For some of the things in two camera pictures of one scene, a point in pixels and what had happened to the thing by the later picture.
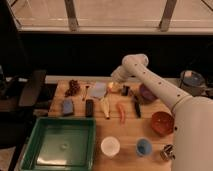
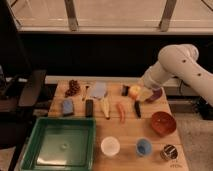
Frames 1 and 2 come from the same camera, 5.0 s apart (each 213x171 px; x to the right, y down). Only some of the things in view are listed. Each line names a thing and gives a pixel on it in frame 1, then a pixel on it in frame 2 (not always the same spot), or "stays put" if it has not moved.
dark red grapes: [73, 88] stays put
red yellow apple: [114, 87] to [134, 91]
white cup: [110, 146] stays put
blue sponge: [68, 107] stays put
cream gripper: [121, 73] to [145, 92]
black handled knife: [136, 104] stays put
